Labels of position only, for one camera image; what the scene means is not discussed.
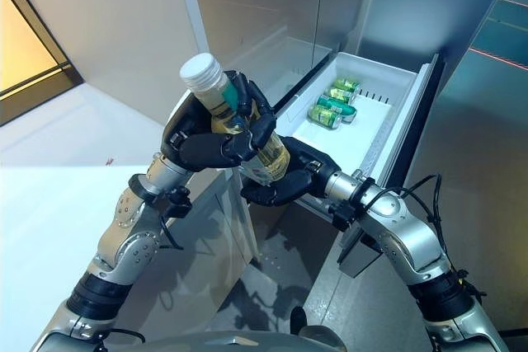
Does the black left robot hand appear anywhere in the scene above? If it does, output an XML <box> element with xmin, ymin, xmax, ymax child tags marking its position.
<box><xmin>162</xmin><ymin>70</ymin><xmax>278</xmax><ymax>172</ymax></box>

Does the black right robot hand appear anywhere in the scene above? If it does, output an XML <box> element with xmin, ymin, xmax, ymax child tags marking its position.
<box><xmin>240</xmin><ymin>136</ymin><xmax>343</xmax><ymax>208</ymax></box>

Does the pull-out fridge drawer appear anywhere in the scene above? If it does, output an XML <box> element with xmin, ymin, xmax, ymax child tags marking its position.
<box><xmin>274</xmin><ymin>51</ymin><xmax>447</xmax><ymax>279</ymax></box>

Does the yellow drink bottle white cap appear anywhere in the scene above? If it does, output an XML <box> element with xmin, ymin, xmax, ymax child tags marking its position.
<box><xmin>179</xmin><ymin>52</ymin><xmax>291</xmax><ymax>186</ymax></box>

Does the steel fridge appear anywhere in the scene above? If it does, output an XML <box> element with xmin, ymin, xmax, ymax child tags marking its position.
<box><xmin>181</xmin><ymin>0</ymin><xmax>372</xmax><ymax>287</ymax></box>

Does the green drink can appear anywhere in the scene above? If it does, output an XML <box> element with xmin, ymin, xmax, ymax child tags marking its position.
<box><xmin>323</xmin><ymin>86</ymin><xmax>358</xmax><ymax>105</ymax></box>
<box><xmin>307</xmin><ymin>104</ymin><xmax>344</xmax><ymax>130</ymax></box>
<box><xmin>332</xmin><ymin>76</ymin><xmax>363</xmax><ymax>93</ymax></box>
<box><xmin>316</xmin><ymin>95</ymin><xmax>357</xmax><ymax>123</ymax></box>

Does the white counter cabinet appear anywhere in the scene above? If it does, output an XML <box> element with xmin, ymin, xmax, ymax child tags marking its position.
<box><xmin>0</xmin><ymin>79</ymin><xmax>261</xmax><ymax>352</ymax></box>

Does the grey robot torso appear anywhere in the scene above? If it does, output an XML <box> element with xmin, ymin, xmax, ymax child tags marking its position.
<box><xmin>40</xmin><ymin>305</ymin><xmax>347</xmax><ymax>352</ymax></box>

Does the dark framed window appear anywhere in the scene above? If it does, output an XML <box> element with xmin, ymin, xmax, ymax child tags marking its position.
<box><xmin>0</xmin><ymin>0</ymin><xmax>83</xmax><ymax>127</ymax></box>

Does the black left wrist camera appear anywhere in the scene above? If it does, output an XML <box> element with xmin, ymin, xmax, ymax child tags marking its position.
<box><xmin>163</xmin><ymin>185</ymin><xmax>194</xmax><ymax>220</ymax></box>

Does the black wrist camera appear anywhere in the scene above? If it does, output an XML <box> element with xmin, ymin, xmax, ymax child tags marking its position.
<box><xmin>328</xmin><ymin>199</ymin><xmax>361</xmax><ymax>232</ymax></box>
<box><xmin>163</xmin><ymin>185</ymin><xmax>194</xmax><ymax>220</ymax></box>

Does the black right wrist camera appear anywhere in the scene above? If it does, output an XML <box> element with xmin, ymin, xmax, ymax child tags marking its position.
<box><xmin>328</xmin><ymin>199</ymin><xmax>361</xmax><ymax>232</ymax></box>

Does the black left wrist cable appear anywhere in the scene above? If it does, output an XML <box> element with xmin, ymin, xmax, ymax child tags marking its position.
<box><xmin>158</xmin><ymin>214</ymin><xmax>186</xmax><ymax>251</ymax></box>

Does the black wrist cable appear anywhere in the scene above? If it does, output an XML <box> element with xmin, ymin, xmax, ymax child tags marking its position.
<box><xmin>158</xmin><ymin>214</ymin><xmax>186</xmax><ymax>251</ymax></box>
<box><xmin>352</xmin><ymin>173</ymin><xmax>490</xmax><ymax>299</ymax></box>

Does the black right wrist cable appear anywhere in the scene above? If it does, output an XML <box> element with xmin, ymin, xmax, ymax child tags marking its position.
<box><xmin>352</xmin><ymin>173</ymin><xmax>490</xmax><ymax>299</ymax></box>

